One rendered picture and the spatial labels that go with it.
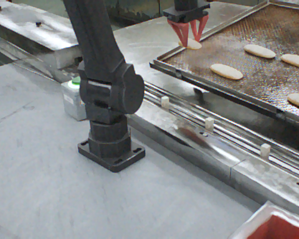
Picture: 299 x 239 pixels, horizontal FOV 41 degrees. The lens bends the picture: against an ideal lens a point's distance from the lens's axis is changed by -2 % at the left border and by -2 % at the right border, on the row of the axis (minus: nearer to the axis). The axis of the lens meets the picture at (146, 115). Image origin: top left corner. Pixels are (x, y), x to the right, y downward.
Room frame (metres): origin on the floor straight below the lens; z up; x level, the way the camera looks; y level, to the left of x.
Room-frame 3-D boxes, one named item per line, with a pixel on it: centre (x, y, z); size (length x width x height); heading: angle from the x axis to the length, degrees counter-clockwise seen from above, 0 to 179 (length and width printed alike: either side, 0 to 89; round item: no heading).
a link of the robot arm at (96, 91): (0.71, 0.07, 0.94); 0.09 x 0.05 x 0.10; 149
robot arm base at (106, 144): (0.69, 0.07, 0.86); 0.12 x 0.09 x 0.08; 45
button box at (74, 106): (0.88, 0.15, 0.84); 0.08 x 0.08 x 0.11; 37
